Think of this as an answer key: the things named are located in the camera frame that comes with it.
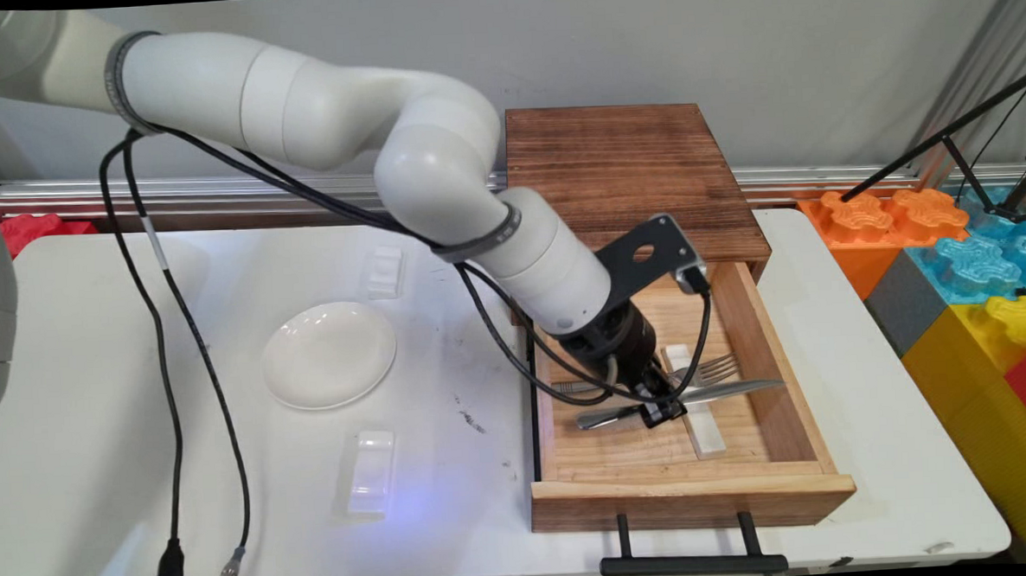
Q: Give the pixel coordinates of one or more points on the orange foam block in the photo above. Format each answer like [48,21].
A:
[856,217]

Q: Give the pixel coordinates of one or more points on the white round plate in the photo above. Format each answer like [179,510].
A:
[330,355]

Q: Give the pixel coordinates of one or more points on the long white cutlery rest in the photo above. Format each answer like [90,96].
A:
[708,435]

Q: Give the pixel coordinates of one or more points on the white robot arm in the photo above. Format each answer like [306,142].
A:
[315,106]

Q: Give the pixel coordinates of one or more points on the aluminium rail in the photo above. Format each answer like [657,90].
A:
[59,200]

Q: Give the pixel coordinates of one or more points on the grey foam block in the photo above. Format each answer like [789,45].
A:
[903,305]

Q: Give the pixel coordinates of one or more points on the small white cutlery rest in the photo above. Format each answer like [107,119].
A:
[385,272]

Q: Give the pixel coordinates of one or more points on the black tape piece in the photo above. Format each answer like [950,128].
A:
[841,561]

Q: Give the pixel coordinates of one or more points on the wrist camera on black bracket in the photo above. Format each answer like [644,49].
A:
[625,270]

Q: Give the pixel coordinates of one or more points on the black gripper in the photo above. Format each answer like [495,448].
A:
[615,344]

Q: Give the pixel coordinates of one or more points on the small red foam block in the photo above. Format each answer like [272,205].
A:
[39,231]

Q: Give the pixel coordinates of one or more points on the silver fork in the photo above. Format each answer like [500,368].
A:
[716,367]

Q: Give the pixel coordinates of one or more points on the blue foam block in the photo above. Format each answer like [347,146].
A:
[975,268]

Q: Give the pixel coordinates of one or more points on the black tripod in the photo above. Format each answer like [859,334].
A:
[931,146]

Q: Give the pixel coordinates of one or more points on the silver table knife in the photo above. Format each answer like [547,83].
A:
[742,388]

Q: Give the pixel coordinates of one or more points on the translucent white cutlery rest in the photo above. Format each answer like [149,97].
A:
[371,476]

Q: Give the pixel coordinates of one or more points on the dark wooden cabinet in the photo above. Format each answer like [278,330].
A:
[646,161]

